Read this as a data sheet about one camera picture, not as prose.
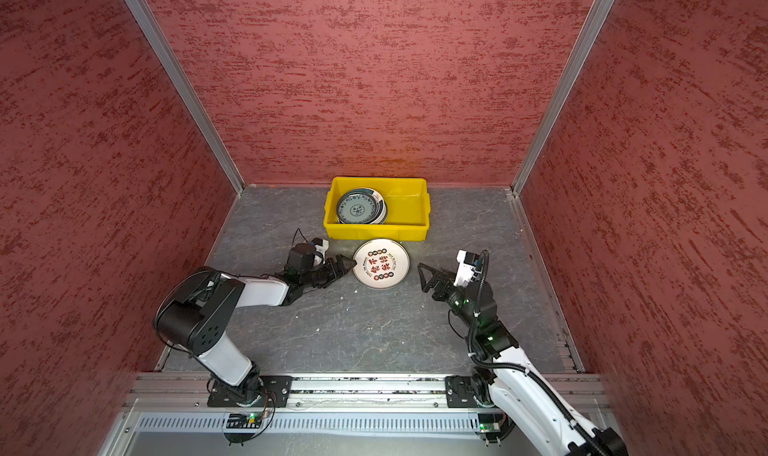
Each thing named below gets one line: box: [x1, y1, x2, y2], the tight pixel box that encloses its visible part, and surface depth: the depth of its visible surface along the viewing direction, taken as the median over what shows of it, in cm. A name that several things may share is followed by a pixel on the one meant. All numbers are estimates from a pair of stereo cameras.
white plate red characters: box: [354, 239, 411, 289], surface depth 100 cm
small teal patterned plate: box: [336, 190, 379, 224], surface depth 109 cm
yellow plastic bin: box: [323, 177, 432, 241], surface depth 109 cm
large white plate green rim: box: [337, 187, 388, 225], surface depth 109 cm
